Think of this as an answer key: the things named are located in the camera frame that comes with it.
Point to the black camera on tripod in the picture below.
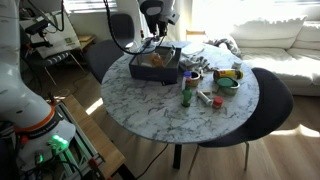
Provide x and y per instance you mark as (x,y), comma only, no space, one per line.
(37,27)

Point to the white paper bag green logo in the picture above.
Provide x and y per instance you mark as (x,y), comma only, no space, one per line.
(61,36)

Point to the small wooden block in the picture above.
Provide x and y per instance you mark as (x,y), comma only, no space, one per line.
(206,92)

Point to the orange object in box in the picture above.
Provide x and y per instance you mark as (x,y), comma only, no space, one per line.
(157,60)

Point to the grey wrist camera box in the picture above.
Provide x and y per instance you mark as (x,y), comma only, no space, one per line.
(173,17)

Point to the grey patterned blanket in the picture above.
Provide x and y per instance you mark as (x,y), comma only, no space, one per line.
(225,46)

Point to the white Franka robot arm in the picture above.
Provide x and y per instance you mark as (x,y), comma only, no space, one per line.
(23,100)

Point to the wooden bench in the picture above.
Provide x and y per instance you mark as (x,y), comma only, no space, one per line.
(96,136)

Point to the white plastic tube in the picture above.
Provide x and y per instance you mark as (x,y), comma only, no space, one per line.
(204,98)

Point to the white sofa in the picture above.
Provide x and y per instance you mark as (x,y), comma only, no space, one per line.
(283,50)

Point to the blue capped white bottle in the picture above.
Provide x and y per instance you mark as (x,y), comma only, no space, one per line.
(186,78)

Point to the green glass bottle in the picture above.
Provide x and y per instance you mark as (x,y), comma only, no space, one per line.
(186,96)

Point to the dark grey upholstered chair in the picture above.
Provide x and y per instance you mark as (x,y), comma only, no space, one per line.
(263,110)
(105,53)

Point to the small white jar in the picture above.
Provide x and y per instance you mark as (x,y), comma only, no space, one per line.
(237,65)

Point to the white round plate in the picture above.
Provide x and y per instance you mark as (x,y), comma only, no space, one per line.
(192,49)

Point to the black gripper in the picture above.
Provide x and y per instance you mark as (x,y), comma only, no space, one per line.
(156,20)

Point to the yellow bottle with black cap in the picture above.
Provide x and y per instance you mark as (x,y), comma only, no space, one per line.
(230,73)

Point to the small wooden side table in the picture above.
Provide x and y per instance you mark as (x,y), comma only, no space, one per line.
(87,40)

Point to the grey white crumpled cloth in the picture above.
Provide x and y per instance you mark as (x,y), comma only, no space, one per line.
(196,62)

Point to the small red capped jar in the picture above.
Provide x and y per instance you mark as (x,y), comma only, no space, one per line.
(217,102)

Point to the black table leg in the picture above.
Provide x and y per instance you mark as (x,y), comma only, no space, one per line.
(177,156)

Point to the dark blue cardboard box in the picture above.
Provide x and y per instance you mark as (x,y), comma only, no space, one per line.
(155,71)

